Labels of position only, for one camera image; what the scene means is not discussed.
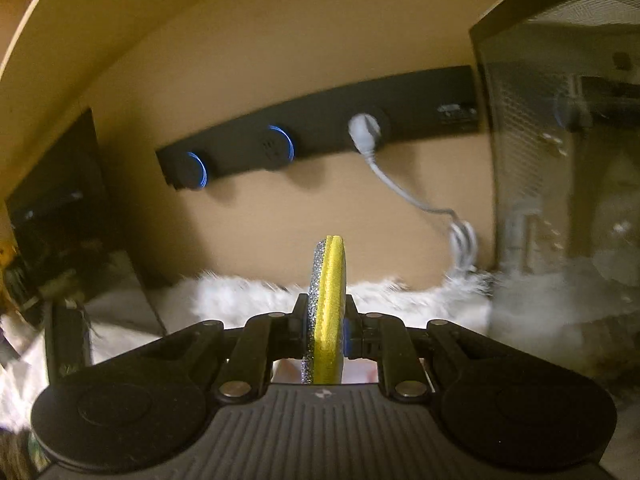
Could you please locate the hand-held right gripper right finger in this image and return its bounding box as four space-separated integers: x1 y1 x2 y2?
343 294 501 403

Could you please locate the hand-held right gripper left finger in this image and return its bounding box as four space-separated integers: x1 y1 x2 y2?
145 294 308 404

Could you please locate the yellow sponge with silver scrubber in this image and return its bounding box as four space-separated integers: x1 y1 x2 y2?
300 234 349 386

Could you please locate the cardboard box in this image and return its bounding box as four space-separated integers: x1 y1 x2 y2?
272 357 382 387

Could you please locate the white fluffy blanket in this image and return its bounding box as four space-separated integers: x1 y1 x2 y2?
0 266 501 433

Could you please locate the dark box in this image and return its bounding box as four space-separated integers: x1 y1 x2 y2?
4 107 167 337

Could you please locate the black computer case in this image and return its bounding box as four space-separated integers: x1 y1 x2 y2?
469 0 640 291

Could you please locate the white plug with cable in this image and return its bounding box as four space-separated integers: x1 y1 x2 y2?
347 112 481 283

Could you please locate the black wall power strip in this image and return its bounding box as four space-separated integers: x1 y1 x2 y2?
155 65 482 194

